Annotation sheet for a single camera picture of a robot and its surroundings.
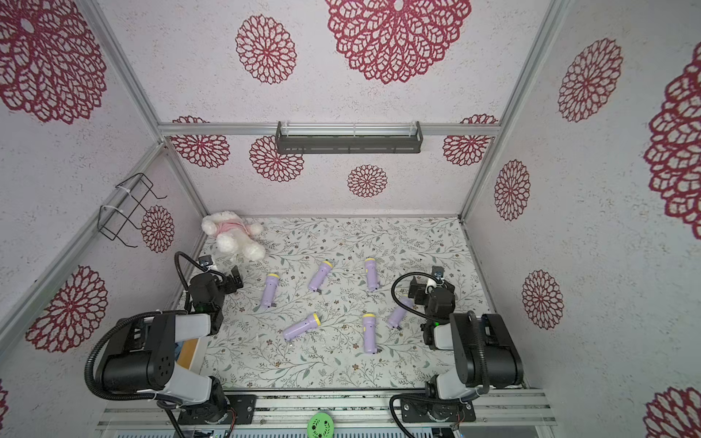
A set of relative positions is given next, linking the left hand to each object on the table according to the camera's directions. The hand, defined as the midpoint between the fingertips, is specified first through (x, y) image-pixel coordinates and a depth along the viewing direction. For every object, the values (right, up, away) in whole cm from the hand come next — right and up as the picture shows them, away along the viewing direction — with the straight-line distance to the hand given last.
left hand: (224, 271), depth 94 cm
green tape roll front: (+36, -36, -26) cm, 57 cm away
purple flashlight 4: (+31, -16, -6) cm, 35 cm away
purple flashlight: (+16, -6, +1) cm, 17 cm away
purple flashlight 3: (+51, -2, +5) cm, 51 cm away
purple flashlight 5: (+50, -19, -9) cm, 54 cm away
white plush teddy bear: (+3, +12, 0) cm, 13 cm away
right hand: (+70, -1, -2) cm, 70 cm away
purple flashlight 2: (+32, -2, +6) cm, 33 cm away
